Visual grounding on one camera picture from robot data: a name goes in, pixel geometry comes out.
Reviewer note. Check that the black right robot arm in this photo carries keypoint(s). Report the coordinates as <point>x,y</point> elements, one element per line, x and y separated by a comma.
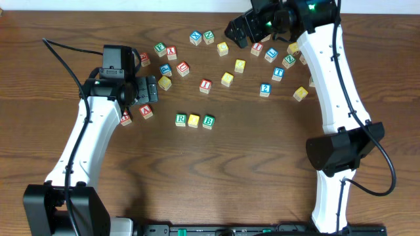
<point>316,39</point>

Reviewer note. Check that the green B block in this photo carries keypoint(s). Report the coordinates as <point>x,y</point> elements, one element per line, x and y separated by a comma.
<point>208,122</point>

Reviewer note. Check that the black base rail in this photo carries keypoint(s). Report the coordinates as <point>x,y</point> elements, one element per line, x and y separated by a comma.
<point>286,228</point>

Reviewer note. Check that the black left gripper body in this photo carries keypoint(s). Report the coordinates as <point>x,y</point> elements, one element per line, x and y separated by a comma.
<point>146,89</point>

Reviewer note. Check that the red I block lower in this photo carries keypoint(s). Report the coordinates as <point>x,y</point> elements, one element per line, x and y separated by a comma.
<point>205,86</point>

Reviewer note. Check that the green Z block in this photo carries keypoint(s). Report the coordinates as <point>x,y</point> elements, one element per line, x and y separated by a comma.
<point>288,61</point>

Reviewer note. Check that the blue 2 block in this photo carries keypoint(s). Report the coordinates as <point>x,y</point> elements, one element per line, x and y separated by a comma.
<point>265,90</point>

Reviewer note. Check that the blue T block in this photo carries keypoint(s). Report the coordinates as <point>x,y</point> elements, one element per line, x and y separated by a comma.
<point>278,74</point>

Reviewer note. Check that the red U block lower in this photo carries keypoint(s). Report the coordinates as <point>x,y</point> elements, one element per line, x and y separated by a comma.
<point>125,118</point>

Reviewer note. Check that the yellow G block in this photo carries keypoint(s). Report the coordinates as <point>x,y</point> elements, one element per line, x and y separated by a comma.
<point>165,83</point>

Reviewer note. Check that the red u block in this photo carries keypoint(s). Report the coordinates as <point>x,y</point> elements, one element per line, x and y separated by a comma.
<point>125,118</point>
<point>183,69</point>

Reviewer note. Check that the red U block upper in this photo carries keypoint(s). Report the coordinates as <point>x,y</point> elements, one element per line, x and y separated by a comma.
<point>183,69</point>

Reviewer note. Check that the red Y block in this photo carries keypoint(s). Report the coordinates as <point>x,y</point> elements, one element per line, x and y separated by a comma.
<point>171,53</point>

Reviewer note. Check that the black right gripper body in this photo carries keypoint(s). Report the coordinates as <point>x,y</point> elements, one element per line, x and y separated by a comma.
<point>249,25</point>

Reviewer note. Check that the green F block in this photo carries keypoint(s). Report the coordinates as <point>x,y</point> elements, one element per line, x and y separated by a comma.
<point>160,49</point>

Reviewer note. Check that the red A block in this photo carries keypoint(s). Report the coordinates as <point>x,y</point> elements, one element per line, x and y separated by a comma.
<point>146,111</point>

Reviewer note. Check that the blue 5 block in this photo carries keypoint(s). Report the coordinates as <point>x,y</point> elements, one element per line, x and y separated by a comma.
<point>303,60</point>

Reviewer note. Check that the blue P block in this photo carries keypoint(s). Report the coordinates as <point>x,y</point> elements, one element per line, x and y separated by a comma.
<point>165,70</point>

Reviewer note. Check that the yellow O block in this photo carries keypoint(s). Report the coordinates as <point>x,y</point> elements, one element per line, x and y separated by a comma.
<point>193,120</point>

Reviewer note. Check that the blue X block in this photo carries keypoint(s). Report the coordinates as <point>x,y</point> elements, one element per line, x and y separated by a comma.
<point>195,38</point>

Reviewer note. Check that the red block far left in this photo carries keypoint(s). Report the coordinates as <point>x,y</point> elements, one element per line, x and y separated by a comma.
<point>144,59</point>

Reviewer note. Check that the blue L block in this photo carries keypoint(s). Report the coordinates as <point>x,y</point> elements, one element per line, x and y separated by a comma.
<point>271,55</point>

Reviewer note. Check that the red i block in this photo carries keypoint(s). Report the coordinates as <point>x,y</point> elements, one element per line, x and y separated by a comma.
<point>256,49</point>
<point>205,86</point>

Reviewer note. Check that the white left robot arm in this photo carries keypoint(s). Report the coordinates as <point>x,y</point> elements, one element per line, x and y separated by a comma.
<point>67,202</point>

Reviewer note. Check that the yellow block with ball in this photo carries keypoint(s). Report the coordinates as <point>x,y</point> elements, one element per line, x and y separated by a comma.
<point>293,49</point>

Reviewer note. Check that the red I block upper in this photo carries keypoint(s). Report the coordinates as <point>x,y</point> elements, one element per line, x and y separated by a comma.
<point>256,49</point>

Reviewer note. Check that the green 7 block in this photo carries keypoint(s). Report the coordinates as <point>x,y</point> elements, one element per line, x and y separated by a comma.
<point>311,82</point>

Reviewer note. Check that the green R block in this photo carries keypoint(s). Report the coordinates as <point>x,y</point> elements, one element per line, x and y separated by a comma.
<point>180,120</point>

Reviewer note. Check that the yellow K block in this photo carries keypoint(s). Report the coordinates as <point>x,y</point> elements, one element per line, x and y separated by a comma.
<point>300,94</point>

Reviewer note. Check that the green N block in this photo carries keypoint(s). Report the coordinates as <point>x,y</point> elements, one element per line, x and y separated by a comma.
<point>208,37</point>

